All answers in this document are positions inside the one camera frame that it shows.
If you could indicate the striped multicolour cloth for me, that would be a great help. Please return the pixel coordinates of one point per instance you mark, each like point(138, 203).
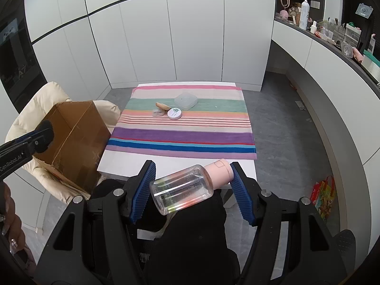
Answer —
point(178, 136)

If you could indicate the translucent square plastic box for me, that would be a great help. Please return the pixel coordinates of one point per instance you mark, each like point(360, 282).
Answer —
point(185, 101)

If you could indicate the colourful printed bag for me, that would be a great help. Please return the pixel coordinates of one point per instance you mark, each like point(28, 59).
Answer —
point(323, 199)

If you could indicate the brown cardboard box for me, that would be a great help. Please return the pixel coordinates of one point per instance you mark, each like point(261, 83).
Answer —
point(74, 142)

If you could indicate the person's black trousers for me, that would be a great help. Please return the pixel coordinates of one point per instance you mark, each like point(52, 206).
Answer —
point(190, 243)

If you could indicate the wooden brush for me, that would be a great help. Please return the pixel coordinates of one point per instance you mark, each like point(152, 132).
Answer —
point(162, 105)

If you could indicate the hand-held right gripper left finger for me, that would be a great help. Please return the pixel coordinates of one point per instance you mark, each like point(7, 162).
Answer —
point(144, 193)

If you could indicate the clear acrylic organiser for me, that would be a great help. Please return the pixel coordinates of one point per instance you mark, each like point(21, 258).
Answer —
point(329, 29)

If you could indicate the clear drawer organiser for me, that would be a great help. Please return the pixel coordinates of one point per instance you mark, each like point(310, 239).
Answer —
point(352, 35)

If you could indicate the cream padded chair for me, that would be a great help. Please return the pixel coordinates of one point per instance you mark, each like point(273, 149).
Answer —
point(26, 112)

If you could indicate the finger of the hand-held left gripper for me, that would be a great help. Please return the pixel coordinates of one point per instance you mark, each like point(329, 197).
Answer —
point(44, 139)
point(25, 137)

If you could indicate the round white tin green print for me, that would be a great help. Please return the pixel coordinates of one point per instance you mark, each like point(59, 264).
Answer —
point(174, 112)

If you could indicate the metal floor plate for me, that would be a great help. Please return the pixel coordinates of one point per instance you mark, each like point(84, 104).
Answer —
point(301, 105)

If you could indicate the tall white spray bottle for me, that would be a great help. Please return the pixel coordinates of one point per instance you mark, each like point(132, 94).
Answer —
point(304, 14)

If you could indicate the white sideboard dark top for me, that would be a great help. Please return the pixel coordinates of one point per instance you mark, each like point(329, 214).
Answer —
point(326, 80)

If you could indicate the white ribbed box teal top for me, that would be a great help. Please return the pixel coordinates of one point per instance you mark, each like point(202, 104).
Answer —
point(372, 65)

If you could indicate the small white bottle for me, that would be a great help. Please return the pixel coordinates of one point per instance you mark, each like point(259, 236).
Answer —
point(313, 27)

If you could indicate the grey wall bracket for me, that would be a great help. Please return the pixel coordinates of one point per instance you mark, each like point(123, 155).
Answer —
point(364, 9)

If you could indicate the clear glass jar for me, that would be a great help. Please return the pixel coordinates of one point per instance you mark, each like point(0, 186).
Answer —
point(347, 50)

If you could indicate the white built-in wardrobe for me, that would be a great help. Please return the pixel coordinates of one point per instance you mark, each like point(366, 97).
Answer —
point(178, 35)

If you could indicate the brown paw print carton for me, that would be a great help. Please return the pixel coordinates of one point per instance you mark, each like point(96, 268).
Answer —
point(294, 12)

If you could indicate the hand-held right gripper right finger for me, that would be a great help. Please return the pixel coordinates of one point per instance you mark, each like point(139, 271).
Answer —
point(242, 196)

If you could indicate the clear bottle with pink cap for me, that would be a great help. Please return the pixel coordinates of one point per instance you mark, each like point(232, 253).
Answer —
point(184, 190)

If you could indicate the dark glass cabinet door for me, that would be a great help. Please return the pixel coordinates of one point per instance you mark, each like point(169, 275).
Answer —
point(17, 65)

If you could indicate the small clear plastic case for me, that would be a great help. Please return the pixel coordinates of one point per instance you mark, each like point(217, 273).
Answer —
point(158, 112)

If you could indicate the person's left hand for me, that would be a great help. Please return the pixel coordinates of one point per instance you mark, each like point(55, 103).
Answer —
point(12, 216)

